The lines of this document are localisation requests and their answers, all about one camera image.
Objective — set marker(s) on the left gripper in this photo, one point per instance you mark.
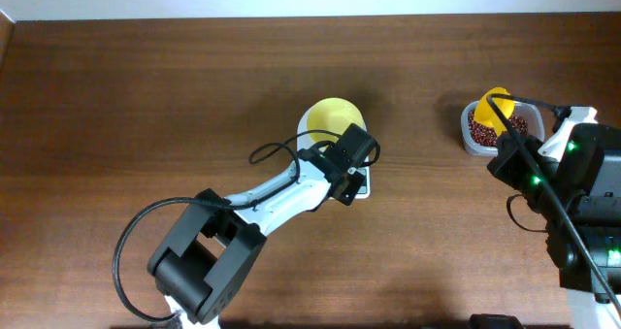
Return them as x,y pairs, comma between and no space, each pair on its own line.
346,193

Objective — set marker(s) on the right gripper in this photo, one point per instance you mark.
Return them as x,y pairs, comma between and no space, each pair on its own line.
507,149

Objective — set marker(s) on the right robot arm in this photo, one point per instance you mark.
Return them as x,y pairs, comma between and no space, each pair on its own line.
577,191

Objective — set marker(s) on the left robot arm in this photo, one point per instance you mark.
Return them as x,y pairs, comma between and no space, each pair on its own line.
205,258

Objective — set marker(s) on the pale yellow plastic bowl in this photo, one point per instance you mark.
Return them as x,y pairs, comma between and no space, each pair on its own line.
334,115

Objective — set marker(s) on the red adzuki beans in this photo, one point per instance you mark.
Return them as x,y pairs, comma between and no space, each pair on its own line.
486,136

